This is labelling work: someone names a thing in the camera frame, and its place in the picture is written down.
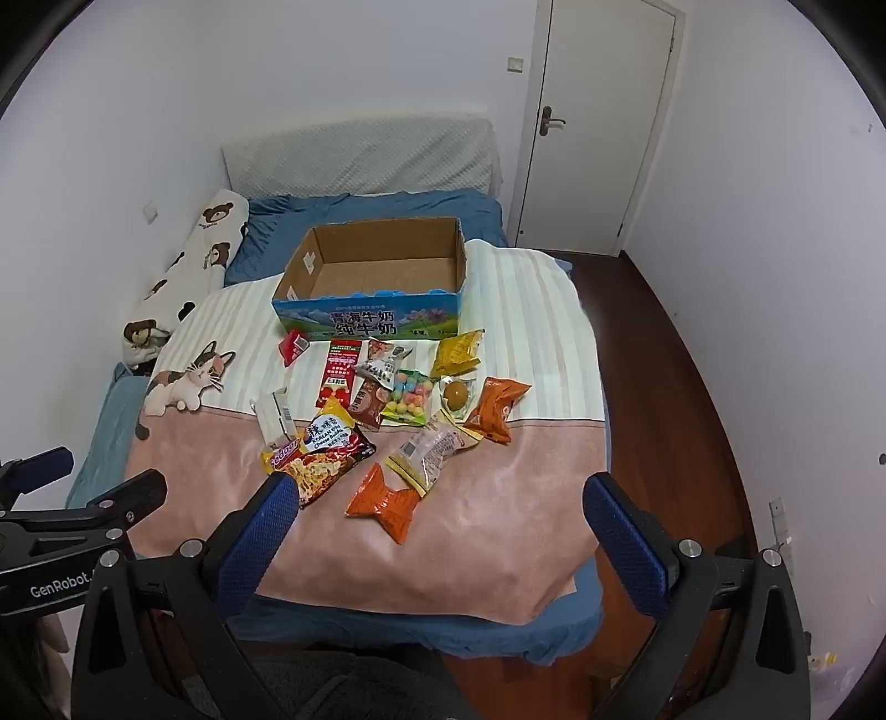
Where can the yellow snack packet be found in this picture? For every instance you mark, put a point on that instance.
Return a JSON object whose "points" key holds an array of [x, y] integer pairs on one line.
{"points": [[457, 355]]}

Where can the small red snack packet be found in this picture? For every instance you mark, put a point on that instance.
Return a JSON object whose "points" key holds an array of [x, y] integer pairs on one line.
{"points": [[292, 346]]}

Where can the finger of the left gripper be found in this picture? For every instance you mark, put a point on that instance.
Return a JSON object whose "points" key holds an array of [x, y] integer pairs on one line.
{"points": [[24, 476], [107, 517]]}

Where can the white wall socket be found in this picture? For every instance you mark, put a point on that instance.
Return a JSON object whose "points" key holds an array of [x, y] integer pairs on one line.
{"points": [[150, 213], [782, 533]]}

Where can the clear white snack packet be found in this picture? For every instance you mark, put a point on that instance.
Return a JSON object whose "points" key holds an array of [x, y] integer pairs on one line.
{"points": [[276, 425]]}

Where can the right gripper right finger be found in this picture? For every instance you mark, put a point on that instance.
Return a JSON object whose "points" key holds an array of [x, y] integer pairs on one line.
{"points": [[761, 667]]}

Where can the blue cardboard milk box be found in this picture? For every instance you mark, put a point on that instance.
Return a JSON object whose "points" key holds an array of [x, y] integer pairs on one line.
{"points": [[396, 278]]}

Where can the white wall socket right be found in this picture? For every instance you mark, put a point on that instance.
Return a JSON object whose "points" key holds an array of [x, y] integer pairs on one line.
{"points": [[782, 533]]}

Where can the white brown snack packet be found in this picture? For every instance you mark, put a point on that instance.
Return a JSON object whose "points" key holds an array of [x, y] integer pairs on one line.
{"points": [[382, 362]]}

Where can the grey padded headboard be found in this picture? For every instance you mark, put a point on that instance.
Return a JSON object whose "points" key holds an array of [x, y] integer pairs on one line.
{"points": [[370, 156]]}

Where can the clear yellow pastry packet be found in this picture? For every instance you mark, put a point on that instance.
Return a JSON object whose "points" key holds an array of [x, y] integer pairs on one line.
{"points": [[419, 461]]}

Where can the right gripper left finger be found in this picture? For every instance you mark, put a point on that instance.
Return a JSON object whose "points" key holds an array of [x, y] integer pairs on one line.
{"points": [[122, 669]]}

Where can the instant noodle packet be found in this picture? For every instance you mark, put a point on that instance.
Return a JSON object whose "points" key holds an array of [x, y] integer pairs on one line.
{"points": [[321, 453]]}

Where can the packaged braised egg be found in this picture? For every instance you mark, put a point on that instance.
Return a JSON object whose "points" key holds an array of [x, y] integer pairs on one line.
{"points": [[458, 394]]}

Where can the white wall socket left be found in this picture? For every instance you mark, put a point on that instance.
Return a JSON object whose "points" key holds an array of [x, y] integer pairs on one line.
{"points": [[150, 213]]}

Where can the dark door handle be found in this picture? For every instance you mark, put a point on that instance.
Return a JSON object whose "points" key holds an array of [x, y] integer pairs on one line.
{"points": [[548, 121]]}

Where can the colourful candy balls bag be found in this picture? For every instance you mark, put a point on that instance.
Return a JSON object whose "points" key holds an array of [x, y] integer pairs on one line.
{"points": [[410, 399]]}

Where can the orange snack packet front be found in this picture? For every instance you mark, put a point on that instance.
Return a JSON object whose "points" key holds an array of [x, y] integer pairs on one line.
{"points": [[392, 510]]}

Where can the bear print long pillow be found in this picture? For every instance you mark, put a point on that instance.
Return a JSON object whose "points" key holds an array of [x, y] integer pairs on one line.
{"points": [[197, 271]]}

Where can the white bedroom door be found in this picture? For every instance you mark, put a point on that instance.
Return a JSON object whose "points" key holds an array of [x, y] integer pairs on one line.
{"points": [[608, 69]]}

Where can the orange snack packet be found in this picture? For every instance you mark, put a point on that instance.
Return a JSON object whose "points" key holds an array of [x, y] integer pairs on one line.
{"points": [[392, 510], [490, 416]]}

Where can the long red snack packet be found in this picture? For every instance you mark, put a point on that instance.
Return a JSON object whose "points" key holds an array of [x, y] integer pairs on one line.
{"points": [[339, 372]]}

